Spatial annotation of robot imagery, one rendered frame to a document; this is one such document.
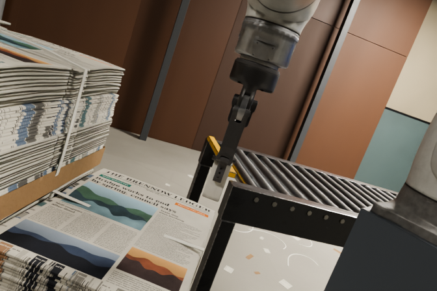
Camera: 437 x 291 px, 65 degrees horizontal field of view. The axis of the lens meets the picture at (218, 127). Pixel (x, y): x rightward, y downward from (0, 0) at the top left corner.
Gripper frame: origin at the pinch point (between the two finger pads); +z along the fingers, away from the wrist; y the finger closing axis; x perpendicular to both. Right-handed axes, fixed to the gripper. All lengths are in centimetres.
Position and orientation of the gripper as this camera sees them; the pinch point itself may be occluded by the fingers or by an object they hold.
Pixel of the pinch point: (217, 178)
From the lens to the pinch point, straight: 58.8
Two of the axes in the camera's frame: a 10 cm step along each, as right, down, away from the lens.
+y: -1.1, 1.5, -9.8
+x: 9.4, 3.4, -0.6
